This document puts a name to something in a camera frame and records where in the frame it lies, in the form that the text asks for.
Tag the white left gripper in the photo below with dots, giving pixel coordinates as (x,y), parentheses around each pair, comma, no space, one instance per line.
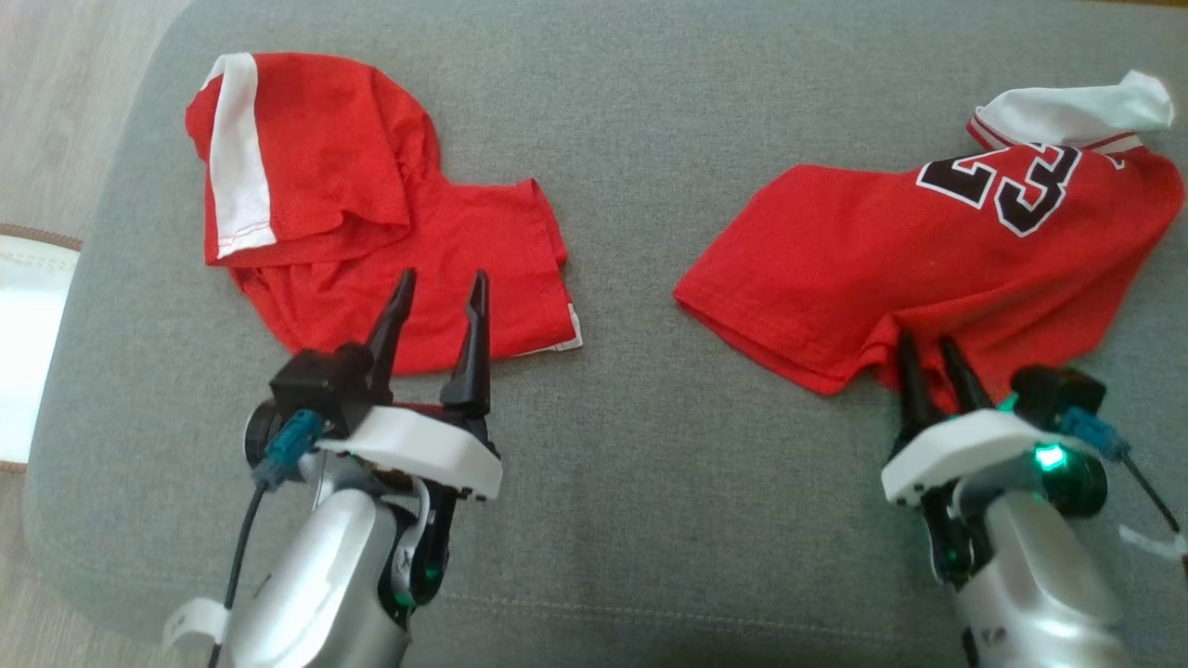
(427,445)

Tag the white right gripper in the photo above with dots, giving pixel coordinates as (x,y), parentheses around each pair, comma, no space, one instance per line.
(974,445)

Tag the red jersey number 23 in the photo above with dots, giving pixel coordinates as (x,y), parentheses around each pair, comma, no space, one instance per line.
(882,250)

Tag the red shorts with white stripe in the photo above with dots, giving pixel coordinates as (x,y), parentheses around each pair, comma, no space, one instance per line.
(334,148)

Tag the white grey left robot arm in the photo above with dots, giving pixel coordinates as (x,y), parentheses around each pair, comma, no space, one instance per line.
(316,575)

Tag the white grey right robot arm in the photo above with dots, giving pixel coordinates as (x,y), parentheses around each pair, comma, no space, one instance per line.
(1039,575)

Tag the white rug with brown edge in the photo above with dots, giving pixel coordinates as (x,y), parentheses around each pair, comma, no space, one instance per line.
(28,343)

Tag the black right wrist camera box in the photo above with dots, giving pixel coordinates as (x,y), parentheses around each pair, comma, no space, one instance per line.
(1049,390)

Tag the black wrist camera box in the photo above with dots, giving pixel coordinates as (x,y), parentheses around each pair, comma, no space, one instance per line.
(320,380)
(1049,390)

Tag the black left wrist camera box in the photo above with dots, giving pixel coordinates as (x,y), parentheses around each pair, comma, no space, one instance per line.
(320,380)

